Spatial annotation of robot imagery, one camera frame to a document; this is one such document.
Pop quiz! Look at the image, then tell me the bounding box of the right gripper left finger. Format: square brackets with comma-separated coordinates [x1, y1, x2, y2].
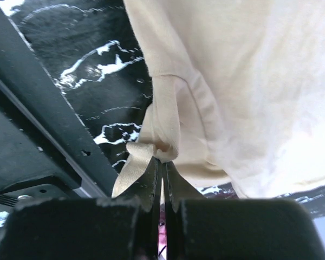
[116, 157, 161, 259]

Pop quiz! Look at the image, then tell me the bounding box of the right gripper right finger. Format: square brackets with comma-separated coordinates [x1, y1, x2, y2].
[162, 162, 207, 259]

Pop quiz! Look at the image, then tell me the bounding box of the beige t shirt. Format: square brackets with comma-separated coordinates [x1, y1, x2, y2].
[113, 1, 325, 198]

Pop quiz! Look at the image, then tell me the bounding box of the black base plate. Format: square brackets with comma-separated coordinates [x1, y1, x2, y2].
[0, 9, 117, 198]

